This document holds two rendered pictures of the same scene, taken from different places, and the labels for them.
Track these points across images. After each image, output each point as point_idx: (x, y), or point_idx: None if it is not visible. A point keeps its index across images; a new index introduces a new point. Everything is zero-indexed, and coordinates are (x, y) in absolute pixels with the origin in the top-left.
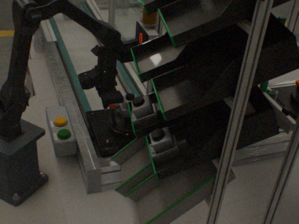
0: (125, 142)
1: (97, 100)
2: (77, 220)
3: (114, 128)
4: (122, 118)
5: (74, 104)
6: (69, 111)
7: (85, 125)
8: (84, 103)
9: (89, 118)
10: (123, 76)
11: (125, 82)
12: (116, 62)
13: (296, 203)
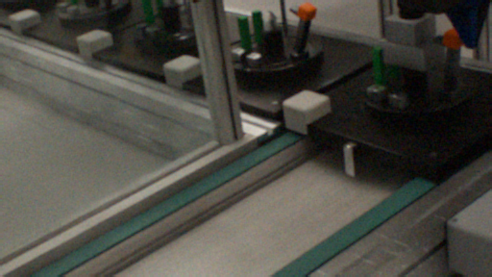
0: (478, 83)
1: (303, 243)
2: None
3: (465, 89)
4: (414, 96)
5: (421, 208)
6: (466, 199)
7: (486, 153)
8: (381, 214)
9: (458, 150)
10: (150, 222)
11: (178, 209)
12: (50, 273)
13: (350, 27)
